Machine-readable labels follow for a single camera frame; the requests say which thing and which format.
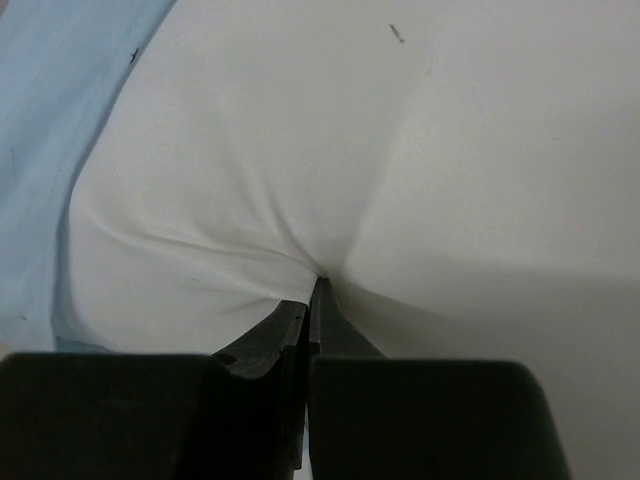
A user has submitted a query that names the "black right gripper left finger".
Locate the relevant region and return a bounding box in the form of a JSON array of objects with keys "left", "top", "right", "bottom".
[{"left": 1, "top": 301, "right": 306, "bottom": 479}]

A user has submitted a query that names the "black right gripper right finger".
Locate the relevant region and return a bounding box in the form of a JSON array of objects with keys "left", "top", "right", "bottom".
[{"left": 308, "top": 278, "right": 570, "bottom": 479}]

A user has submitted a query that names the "white pillow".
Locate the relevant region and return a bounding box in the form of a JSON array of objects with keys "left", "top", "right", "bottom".
[{"left": 48, "top": 0, "right": 640, "bottom": 361}]

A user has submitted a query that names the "light blue pillowcase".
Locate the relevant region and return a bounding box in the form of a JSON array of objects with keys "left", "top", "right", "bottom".
[{"left": 1, "top": 1, "right": 171, "bottom": 351}]

